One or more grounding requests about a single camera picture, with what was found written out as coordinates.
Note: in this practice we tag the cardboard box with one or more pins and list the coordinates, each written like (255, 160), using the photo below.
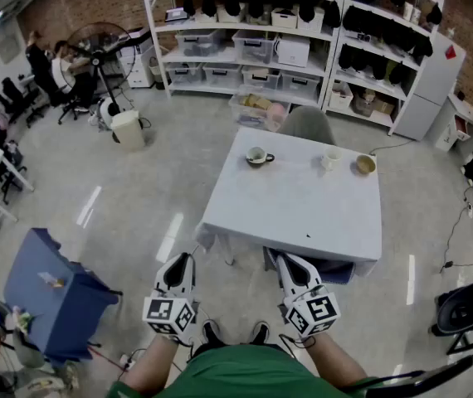
(383, 107)

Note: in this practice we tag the white power strip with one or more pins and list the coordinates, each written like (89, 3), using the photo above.
(127, 360)

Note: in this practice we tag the person's left black shoe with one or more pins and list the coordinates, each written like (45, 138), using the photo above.
(211, 333)

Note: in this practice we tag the white table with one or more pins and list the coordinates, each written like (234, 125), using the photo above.
(294, 205)

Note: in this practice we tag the brown storage basket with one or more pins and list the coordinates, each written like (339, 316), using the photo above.
(363, 104)

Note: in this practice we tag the white drawer cabinet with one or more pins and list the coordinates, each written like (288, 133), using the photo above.
(139, 64)

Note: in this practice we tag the blue cloth-covered table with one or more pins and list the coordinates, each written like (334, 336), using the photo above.
(58, 301)

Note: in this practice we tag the beige trash bin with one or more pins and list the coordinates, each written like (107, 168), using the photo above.
(128, 133)

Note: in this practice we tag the black office chair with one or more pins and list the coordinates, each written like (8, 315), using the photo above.
(18, 95)

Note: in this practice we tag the white storage basket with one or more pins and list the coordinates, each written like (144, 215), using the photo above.
(341, 98)

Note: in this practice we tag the white refrigerator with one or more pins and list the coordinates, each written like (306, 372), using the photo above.
(431, 81)

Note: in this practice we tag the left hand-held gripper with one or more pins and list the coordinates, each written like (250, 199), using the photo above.
(166, 311)

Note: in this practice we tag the plain white mug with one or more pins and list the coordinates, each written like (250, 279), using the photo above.
(331, 158)

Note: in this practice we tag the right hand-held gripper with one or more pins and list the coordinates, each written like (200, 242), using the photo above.
(317, 309)

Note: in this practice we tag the white side cabinet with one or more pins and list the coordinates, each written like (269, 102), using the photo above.
(460, 118)

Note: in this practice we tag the person's right forearm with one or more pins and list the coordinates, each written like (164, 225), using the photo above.
(336, 363)

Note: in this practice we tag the white storage shelving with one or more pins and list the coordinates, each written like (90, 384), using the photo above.
(232, 4)

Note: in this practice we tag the group of clear storage bins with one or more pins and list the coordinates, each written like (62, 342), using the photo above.
(255, 48)

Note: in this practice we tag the white round floor appliance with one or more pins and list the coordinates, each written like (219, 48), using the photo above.
(104, 112)

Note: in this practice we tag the white box-shaped appliance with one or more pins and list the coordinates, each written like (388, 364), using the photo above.
(294, 51)

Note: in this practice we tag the person's black shoe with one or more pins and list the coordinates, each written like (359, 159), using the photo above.
(211, 333)
(260, 333)

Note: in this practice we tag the black floor fan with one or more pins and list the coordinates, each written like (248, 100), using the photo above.
(99, 52)

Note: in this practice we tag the person's left forearm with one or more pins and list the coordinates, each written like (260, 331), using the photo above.
(153, 363)

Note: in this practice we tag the brown bowl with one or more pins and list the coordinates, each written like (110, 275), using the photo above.
(366, 164)

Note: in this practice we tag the person's green shirt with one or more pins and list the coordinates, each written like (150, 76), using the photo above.
(245, 375)

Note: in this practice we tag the person's right black shoe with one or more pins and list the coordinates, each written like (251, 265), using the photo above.
(260, 333)

